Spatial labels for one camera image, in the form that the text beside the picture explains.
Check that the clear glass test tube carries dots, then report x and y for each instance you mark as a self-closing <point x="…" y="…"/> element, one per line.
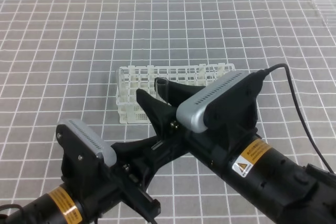
<point x="161" y="86"/>

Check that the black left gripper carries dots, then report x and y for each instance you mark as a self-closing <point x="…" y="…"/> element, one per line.
<point x="98" y="188"/>

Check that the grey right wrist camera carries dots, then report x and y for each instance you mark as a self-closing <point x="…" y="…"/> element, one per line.
<point x="231" y="99"/>

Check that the clear tubes at table edge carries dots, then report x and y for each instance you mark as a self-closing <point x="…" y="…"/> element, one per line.
<point x="326" y="9"/>

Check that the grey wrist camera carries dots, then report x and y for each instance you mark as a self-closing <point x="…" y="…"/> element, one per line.
<point x="91" y="140"/>
<point x="231" y="99"/>

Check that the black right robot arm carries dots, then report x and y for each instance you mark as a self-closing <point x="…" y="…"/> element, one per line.
<point x="286" y="192"/>

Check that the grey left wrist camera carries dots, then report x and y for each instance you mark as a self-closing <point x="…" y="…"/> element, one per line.
<point x="91" y="140"/>

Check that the white plastic test tube rack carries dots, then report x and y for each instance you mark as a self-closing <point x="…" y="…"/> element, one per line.
<point x="142" y="77"/>

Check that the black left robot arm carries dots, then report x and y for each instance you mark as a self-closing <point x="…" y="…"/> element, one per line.
<point x="57" y="206"/>

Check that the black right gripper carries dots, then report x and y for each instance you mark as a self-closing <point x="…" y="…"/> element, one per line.
<point x="227" y="150"/>

